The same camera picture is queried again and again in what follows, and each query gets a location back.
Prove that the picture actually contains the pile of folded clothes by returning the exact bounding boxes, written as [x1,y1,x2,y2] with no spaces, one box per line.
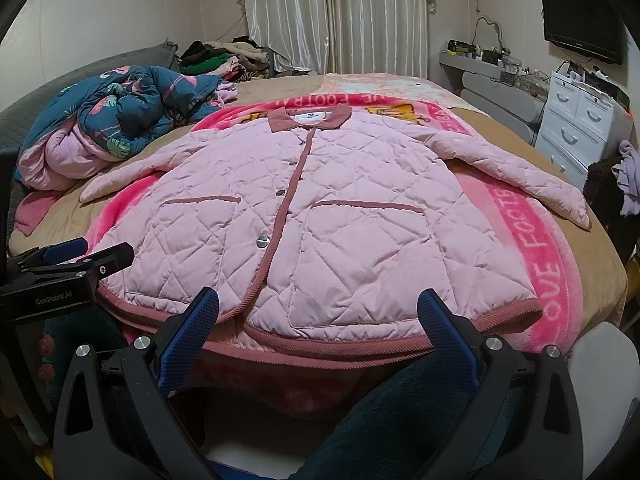
[178,36,273,82]

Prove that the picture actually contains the grey quilted headboard cushion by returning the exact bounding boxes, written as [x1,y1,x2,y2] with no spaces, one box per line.
[0,39,179,148]

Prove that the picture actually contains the black wall television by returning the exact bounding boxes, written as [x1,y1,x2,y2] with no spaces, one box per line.
[541,0,624,65]

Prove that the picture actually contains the tan bed sheet mattress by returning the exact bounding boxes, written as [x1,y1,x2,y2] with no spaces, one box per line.
[9,76,627,333]

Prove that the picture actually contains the pink cartoon fleece blanket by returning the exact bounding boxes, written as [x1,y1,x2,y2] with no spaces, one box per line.
[81,92,586,361]

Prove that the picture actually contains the grey curved drawer dresser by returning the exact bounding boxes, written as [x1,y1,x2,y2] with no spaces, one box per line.
[438,52,546,145]

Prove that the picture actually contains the pink quilted jacket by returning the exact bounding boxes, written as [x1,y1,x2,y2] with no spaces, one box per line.
[78,104,594,356]

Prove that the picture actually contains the clutter on dresser top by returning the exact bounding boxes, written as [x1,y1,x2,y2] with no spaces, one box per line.
[439,15,551,96]

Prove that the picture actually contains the peach white knitted blanket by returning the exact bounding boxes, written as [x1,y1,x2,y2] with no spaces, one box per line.
[317,73,465,108]

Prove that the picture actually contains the white drawer chest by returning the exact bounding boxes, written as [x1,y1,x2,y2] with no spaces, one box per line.
[535,72,634,190]

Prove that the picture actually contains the lavender cloth on chair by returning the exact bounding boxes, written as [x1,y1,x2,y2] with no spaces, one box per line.
[612,140,640,217]

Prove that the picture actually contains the blue flamingo comforter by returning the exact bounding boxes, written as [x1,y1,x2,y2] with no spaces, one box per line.
[14,65,238,191]

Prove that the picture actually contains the white striped curtain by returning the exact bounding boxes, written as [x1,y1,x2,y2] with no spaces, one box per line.
[243,0,428,78]

